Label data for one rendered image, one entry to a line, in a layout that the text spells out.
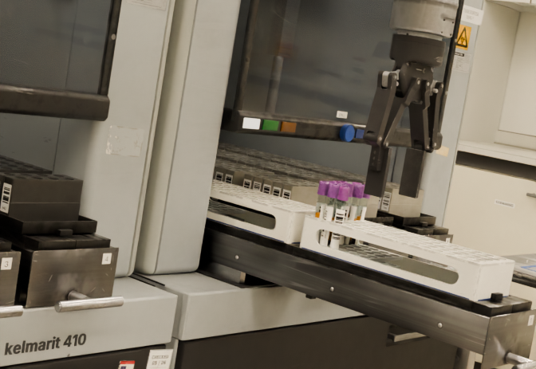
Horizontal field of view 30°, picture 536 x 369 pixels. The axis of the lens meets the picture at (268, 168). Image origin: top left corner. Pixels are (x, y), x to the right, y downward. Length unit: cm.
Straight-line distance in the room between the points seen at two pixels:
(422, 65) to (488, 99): 311
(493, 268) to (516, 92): 331
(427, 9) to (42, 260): 61
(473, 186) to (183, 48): 263
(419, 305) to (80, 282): 44
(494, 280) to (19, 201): 62
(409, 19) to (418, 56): 5
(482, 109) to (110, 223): 323
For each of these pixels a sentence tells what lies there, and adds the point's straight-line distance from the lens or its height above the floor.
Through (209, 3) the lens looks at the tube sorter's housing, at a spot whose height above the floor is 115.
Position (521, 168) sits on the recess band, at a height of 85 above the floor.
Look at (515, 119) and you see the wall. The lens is 462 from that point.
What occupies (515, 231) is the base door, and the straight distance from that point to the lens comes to 390.
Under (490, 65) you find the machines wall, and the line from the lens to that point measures 450.
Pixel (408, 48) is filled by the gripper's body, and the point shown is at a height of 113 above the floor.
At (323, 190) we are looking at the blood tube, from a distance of 145.
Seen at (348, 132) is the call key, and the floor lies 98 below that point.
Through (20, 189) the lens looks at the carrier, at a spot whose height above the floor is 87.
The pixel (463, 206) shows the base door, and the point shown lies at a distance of 401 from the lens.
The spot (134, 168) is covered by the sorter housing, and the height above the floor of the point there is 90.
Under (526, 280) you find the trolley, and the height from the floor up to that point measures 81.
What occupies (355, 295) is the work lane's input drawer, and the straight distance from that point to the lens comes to 140.
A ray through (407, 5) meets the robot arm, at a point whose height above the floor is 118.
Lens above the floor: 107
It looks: 6 degrees down
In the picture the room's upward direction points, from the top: 9 degrees clockwise
